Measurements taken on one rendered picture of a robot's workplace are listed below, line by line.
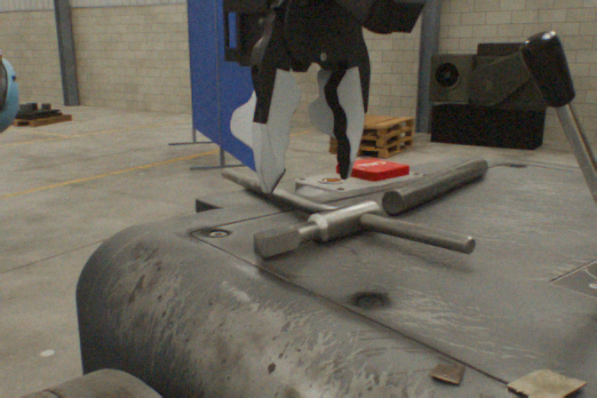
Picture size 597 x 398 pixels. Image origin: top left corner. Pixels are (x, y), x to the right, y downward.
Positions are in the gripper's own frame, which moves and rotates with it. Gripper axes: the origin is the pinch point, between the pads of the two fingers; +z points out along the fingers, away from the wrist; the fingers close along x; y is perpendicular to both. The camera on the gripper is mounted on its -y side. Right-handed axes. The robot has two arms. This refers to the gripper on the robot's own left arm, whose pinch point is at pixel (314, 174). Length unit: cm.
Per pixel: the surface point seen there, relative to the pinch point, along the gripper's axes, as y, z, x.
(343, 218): -4.6, 2.3, 1.3
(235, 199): 10.9, 4.1, 0.3
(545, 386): -23.9, 3.9, 8.5
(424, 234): -10.4, 2.6, -0.7
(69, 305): 284, 129, -68
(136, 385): -9.9, 6.0, 20.0
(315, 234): -4.6, 3.0, 3.9
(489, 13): 536, -68, -848
